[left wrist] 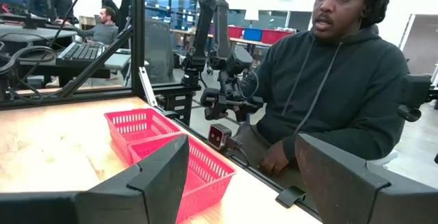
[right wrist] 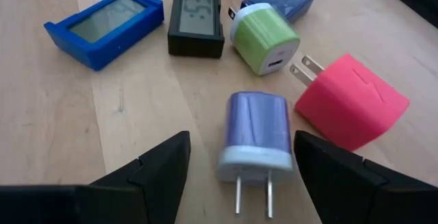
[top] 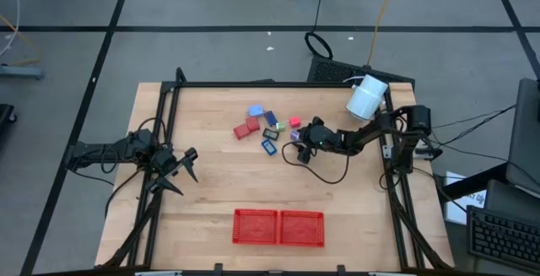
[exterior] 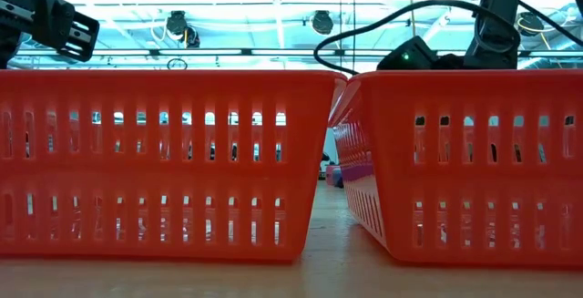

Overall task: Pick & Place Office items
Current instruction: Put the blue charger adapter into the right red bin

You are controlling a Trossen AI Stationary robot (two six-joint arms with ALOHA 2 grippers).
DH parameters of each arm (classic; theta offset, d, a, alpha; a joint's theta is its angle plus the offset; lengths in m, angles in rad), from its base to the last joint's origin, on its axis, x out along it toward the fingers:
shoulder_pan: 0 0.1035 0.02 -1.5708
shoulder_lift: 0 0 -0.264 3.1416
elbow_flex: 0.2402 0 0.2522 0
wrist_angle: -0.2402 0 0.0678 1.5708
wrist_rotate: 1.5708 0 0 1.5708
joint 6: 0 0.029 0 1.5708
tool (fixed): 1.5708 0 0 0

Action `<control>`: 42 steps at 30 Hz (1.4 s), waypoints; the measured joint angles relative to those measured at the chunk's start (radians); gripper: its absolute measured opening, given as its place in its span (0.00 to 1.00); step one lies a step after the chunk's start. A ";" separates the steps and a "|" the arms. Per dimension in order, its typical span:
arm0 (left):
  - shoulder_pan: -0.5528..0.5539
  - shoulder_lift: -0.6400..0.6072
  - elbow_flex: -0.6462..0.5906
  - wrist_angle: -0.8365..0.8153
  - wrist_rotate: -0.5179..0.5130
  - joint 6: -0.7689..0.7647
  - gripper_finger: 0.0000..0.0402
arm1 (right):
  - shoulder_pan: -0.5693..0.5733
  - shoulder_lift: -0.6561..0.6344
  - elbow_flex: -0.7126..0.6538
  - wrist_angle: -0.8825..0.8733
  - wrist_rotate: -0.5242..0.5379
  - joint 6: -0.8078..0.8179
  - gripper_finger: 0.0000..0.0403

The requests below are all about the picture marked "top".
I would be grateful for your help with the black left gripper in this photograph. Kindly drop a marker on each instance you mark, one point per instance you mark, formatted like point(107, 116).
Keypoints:
point(164, 160)

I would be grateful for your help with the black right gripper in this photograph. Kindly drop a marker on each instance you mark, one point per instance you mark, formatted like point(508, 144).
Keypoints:
point(320, 134)

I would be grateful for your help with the small purple plug charger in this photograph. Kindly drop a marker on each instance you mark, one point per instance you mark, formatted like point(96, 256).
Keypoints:
point(295, 135)

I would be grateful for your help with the small red cube charger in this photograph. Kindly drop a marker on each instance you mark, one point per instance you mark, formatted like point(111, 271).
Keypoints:
point(295, 122)

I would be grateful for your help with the small green charger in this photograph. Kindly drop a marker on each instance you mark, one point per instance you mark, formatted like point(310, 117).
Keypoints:
point(281, 126)

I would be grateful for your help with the small black digital display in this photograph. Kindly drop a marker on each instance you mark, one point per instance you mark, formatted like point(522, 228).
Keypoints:
point(271, 134)

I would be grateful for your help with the small blue-framed digital display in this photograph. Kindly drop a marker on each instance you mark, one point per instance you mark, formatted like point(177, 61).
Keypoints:
point(268, 147)

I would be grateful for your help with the navy blue rectangular block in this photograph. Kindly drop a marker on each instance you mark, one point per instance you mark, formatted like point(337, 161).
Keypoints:
point(271, 118)

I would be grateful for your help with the light blue wall charger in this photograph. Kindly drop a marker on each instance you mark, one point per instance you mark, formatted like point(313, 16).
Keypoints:
point(256, 110)

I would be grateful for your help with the red block pair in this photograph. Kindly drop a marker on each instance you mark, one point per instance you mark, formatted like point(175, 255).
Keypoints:
point(241, 131)

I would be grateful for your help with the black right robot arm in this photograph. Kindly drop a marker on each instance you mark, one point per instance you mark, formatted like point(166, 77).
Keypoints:
point(367, 134)

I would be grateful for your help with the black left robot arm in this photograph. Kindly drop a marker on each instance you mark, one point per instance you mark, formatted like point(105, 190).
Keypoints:
point(97, 151)

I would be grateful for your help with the white cylindrical device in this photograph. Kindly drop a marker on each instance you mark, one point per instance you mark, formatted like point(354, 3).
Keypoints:
point(367, 97)

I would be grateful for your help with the black perforated box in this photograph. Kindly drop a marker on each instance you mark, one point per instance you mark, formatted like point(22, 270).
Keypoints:
point(333, 71)

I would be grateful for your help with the red slotted plastic basket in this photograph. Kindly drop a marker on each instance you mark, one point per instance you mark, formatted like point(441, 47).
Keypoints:
point(255, 227)
point(301, 228)

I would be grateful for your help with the black table edge clamp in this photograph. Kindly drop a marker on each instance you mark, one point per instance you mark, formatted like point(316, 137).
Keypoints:
point(341, 268)
point(218, 268)

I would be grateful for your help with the white paper sheet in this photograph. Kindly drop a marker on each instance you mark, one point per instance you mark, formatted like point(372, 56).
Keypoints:
point(457, 214)

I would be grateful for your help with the black desk bar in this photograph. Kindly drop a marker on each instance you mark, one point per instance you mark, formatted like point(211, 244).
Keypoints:
point(472, 182)

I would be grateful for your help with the black floor object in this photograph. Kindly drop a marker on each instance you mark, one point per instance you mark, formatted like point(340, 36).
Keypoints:
point(5, 115)

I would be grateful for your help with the grey floor base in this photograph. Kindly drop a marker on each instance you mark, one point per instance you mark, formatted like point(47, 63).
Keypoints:
point(21, 72)

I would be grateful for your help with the dark grey monitor base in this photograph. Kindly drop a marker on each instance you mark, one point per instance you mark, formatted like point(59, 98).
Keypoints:
point(506, 200)

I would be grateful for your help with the grey monitor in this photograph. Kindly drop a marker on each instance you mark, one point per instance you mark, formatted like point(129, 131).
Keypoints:
point(525, 141)

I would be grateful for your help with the black computer keyboard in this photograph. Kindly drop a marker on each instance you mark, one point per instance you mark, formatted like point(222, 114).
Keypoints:
point(502, 238)

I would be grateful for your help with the black aluminium table frame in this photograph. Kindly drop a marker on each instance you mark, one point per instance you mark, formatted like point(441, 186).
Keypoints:
point(274, 84)

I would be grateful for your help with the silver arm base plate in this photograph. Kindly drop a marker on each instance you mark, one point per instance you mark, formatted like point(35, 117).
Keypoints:
point(387, 151)

